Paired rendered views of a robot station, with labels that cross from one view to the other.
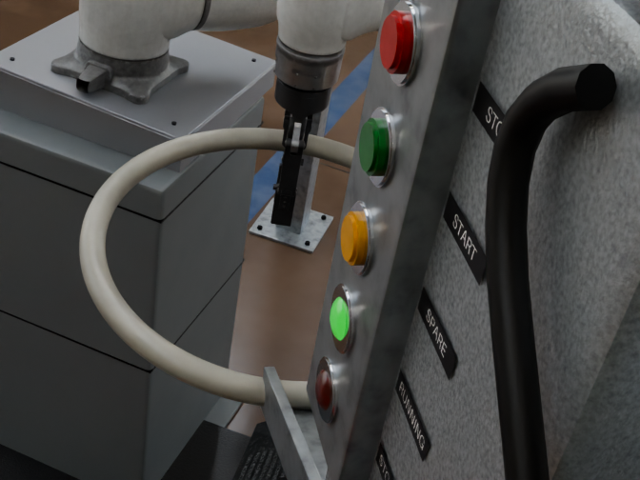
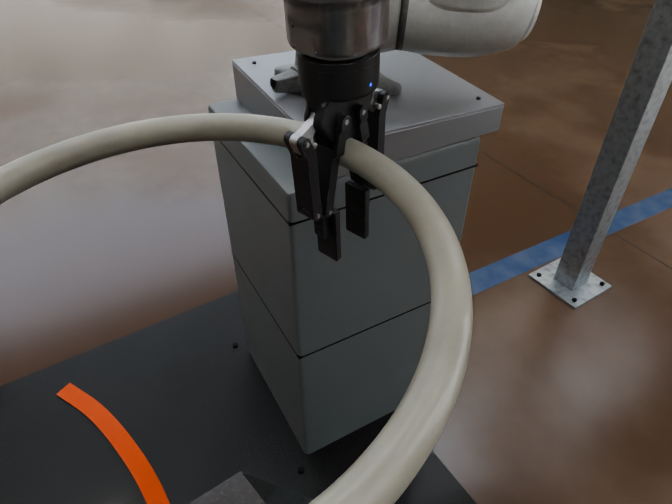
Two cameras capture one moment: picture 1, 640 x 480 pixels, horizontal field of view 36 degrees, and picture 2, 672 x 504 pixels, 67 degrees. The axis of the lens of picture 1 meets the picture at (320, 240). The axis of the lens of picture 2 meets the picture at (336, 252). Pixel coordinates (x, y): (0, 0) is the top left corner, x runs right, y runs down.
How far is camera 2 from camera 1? 101 cm
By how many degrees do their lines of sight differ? 36
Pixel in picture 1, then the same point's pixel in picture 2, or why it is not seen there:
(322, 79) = (325, 36)
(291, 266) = (550, 313)
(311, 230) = (585, 290)
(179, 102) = not seen: hidden behind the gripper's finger
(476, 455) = not seen: outside the picture
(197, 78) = (400, 102)
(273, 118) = not seen: hidden behind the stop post
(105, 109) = (281, 108)
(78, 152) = (257, 146)
